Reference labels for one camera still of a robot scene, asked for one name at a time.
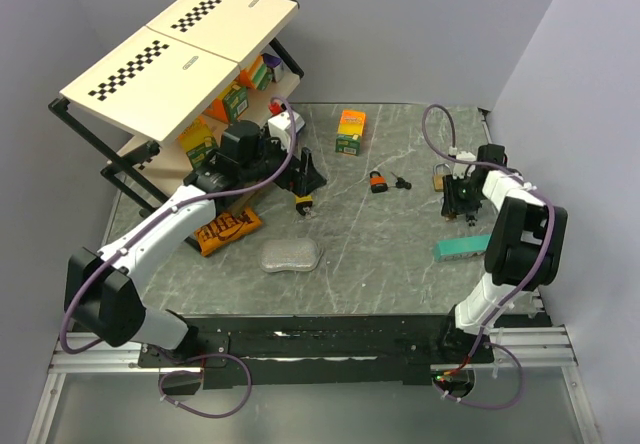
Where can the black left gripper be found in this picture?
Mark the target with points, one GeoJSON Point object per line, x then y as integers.
{"type": "Point", "coordinates": [307, 179]}

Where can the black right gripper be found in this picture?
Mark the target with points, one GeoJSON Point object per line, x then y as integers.
{"type": "Point", "coordinates": [452, 205]}

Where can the yellow black padlock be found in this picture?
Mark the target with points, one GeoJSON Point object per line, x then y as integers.
{"type": "Point", "coordinates": [303, 202]}

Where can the large brass padlock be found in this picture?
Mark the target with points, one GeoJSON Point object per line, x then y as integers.
{"type": "Point", "coordinates": [440, 171]}

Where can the silver keys of yellow padlock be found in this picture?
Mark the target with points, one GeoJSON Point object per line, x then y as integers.
{"type": "Point", "coordinates": [309, 214]}

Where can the black keys of orange padlock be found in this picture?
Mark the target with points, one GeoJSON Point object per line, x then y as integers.
{"type": "Point", "coordinates": [401, 183]}

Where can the orange black padlock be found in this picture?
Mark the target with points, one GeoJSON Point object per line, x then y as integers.
{"type": "Point", "coordinates": [377, 182]}

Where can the grey figurine keychain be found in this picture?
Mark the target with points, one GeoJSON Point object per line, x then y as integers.
{"type": "Point", "coordinates": [471, 218]}

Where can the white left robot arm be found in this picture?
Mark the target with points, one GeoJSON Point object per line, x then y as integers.
{"type": "Point", "coordinates": [103, 288]}

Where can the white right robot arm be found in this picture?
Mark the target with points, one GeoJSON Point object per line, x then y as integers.
{"type": "Point", "coordinates": [524, 248]}

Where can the teal rectangular box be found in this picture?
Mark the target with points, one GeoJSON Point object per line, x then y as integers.
{"type": "Point", "coordinates": [461, 248]}

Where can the orange green box on table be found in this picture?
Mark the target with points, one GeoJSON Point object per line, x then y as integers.
{"type": "Point", "coordinates": [350, 132]}

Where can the silver glitter sponge pad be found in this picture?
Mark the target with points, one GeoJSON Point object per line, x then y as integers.
{"type": "Point", "coordinates": [295, 255]}

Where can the orange snack bag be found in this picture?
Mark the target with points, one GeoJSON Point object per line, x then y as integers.
{"type": "Point", "coordinates": [225, 229]}

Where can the orange green box middle shelf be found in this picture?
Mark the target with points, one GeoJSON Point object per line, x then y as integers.
{"type": "Point", "coordinates": [232, 102]}

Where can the orange green box shelf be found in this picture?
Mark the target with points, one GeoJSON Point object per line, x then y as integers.
{"type": "Point", "coordinates": [232, 102]}
{"type": "Point", "coordinates": [257, 76]}

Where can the yellow green box lower shelf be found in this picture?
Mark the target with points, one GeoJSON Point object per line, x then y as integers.
{"type": "Point", "coordinates": [197, 141]}

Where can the purple white small box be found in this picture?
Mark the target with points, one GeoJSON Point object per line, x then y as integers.
{"type": "Point", "coordinates": [275, 65]}

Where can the orange green box upper shelf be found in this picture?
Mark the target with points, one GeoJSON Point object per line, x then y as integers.
{"type": "Point", "coordinates": [257, 76]}

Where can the beige two-tier shelf rack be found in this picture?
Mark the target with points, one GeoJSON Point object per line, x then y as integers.
{"type": "Point", "coordinates": [132, 105]}

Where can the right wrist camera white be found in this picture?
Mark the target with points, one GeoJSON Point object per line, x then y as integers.
{"type": "Point", "coordinates": [461, 164]}

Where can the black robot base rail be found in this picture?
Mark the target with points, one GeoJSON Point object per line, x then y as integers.
{"type": "Point", "coordinates": [324, 349]}

